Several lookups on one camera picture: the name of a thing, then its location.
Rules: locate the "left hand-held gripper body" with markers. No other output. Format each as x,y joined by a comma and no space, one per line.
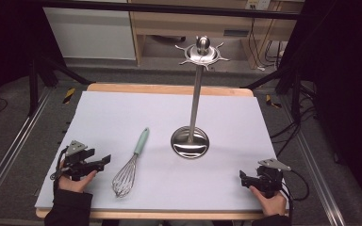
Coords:
75,158

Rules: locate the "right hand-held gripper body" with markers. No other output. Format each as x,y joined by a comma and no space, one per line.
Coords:
268,179

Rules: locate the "steel utensil stand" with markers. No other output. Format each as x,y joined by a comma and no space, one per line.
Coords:
194,103

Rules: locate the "person's left hand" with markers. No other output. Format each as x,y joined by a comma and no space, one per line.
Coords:
75,184

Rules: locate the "person's right hand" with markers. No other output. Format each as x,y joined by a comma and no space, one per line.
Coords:
271,205

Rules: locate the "yellow black floor tape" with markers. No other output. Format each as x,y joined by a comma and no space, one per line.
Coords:
272,102
69,95

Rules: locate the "pale grey table mat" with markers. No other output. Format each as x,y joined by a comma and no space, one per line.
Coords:
169,109

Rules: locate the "black stand leg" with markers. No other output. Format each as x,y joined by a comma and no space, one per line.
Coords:
33,84
295,91

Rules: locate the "black curtain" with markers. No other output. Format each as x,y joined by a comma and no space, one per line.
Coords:
345,81
6,40

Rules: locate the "white cabinet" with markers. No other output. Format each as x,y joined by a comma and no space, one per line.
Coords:
88,34

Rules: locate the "white power strip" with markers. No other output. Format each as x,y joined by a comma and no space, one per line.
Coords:
258,3

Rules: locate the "aluminium floor rail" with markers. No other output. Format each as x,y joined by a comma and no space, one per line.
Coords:
317,175
9,150

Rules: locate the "black horizontal frame bar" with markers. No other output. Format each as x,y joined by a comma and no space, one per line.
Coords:
169,8

